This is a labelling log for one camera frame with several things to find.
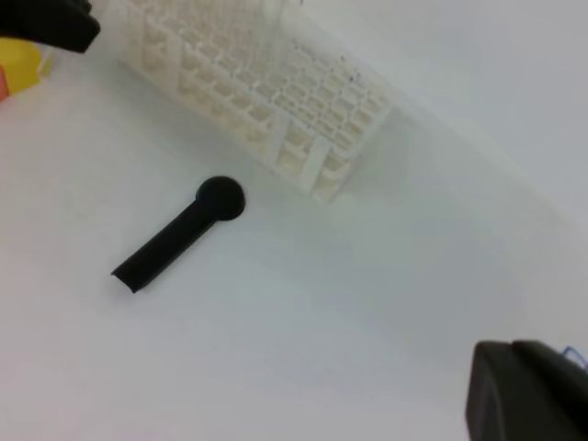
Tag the black scoop tool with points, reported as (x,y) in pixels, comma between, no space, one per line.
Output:
(219,198)

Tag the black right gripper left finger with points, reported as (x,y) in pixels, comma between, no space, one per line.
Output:
(61,24)

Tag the white test tube rack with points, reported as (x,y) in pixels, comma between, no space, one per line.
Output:
(259,70)

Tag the orange foam cube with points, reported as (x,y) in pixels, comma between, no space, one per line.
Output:
(3,86)

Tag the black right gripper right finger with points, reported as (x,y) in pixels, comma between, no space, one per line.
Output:
(525,390)

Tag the yellow foam cube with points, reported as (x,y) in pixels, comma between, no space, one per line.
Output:
(25,64)

